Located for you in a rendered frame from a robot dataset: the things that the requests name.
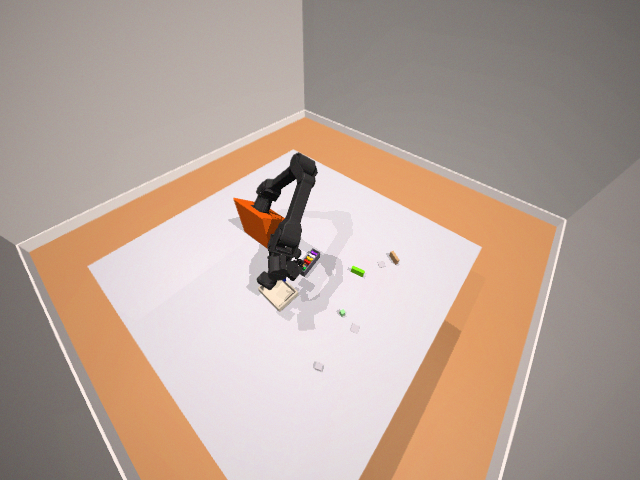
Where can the green rectangular block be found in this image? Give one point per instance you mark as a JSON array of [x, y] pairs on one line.
[[357, 271]]

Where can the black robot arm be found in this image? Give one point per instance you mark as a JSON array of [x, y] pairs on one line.
[[303, 170]]

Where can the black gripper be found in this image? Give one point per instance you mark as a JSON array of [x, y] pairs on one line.
[[267, 283]]

